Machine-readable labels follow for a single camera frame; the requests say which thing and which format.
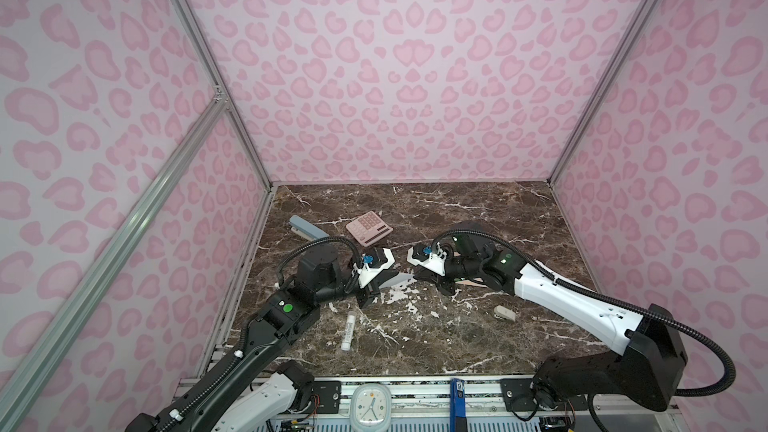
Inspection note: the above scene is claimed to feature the green bordered floral letter card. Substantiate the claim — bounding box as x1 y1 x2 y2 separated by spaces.
374 271 413 289

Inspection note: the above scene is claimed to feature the peach paper envelope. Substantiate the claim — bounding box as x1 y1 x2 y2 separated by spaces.
454 279 487 287

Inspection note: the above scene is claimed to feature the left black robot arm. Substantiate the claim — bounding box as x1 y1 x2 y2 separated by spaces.
127 236 396 431

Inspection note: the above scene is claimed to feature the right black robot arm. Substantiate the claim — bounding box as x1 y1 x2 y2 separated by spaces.
407 228 737 412

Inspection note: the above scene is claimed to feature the white glue stick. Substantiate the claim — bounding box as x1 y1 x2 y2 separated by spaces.
341 313 357 352

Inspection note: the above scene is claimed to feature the small beige eraser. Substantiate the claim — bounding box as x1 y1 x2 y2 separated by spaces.
493 305 517 322

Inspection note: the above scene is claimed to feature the pink calculator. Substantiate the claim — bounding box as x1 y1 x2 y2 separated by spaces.
346 211 393 247

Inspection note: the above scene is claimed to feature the grey blue stapler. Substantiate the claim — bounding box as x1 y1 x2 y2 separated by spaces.
289 215 329 241

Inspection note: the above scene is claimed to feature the white analog clock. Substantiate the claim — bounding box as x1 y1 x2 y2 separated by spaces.
349 383 393 432

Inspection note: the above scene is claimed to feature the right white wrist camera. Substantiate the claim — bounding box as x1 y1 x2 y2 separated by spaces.
407 243 447 277

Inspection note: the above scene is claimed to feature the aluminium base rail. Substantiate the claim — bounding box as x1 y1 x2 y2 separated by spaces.
161 374 685 432

